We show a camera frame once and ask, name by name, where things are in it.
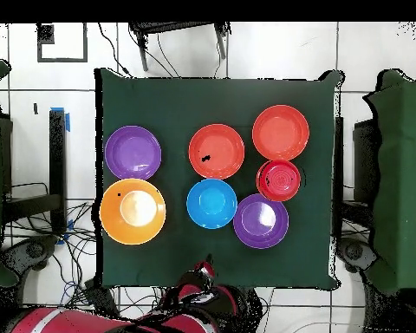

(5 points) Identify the black metal chair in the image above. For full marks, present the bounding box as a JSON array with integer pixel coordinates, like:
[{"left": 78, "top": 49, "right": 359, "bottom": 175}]
[{"left": 128, "top": 21, "right": 231, "bottom": 73}]

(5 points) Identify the black square frame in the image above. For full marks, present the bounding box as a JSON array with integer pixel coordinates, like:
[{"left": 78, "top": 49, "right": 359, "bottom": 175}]
[{"left": 36, "top": 22, "right": 88, "bottom": 63}]

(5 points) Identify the black floor cable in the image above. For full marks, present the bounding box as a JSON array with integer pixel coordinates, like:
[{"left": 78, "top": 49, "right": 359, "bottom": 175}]
[{"left": 97, "top": 22, "right": 133, "bottom": 77}]

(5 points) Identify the black power brick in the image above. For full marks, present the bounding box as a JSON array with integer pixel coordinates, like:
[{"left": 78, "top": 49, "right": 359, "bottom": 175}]
[{"left": 83, "top": 278, "right": 120, "bottom": 315}]

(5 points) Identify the dark green tablecloth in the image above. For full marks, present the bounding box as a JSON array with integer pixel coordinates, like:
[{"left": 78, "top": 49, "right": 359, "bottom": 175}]
[{"left": 94, "top": 67, "right": 344, "bottom": 289}]

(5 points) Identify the blue network cable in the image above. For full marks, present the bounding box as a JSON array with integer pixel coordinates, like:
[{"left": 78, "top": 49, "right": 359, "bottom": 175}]
[{"left": 60, "top": 280, "right": 91, "bottom": 306}]

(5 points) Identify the purple plastic bowl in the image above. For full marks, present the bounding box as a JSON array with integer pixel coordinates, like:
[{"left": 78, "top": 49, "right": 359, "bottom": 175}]
[
  {"left": 232, "top": 193, "right": 289, "bottom": 250},
  {"left": 104, "top": 125, "right": 163, "bottom": 180}
]

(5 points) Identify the small deep orange bowl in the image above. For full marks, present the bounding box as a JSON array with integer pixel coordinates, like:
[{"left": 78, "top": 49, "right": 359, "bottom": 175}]
[{"left": 256, "top": 159, "right": 302, "bottom": 203}]

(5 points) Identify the wide red-orange bowl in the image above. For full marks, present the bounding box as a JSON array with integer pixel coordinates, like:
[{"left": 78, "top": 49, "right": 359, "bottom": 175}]
[
  {"left": 251, "top": 104, "right": 310, "bottom": 161},
  {"left": 188, "top": 123, "right": 246, "bottom": 180}
]

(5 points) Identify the black table frame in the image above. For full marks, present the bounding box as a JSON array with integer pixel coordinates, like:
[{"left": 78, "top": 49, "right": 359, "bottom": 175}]
[{"left": 1, "top": 108, "right": 68, "bottom": 237}]

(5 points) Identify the blue tape strip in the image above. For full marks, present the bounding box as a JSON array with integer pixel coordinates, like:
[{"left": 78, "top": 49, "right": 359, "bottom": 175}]
[{"left": 50, "top": 106, "right": 71, "bottom": 133}]

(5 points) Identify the large yellow-orange bowl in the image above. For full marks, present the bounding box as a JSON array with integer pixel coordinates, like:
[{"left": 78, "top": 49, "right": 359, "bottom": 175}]
[{"left": 99, "top": 178, "right": 167, "bottom": 246}]

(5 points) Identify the blue plastic bowl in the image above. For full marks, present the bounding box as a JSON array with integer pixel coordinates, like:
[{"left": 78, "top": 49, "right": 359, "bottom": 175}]
[{"left": 185, "top": 178, "right": 238, "bottom": 230}]

